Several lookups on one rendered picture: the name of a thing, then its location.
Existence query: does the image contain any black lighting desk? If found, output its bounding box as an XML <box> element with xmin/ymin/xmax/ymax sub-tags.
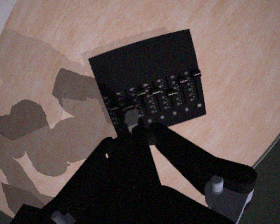
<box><xmin>88</xmin><ymin>29</ymin><xmax>206</xmax><ymax>136</ymax></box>

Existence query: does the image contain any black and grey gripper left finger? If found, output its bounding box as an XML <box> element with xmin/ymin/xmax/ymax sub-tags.
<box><xmin>29</xmin><ymin>110</ymin><xmax>135</xmax><ymax>224</ymax></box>

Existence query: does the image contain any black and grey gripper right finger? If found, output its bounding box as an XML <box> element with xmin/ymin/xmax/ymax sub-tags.
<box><xmin>130</xmin><ymin>107</ymin><xmax>257</xmax><ymax>224</ymax></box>

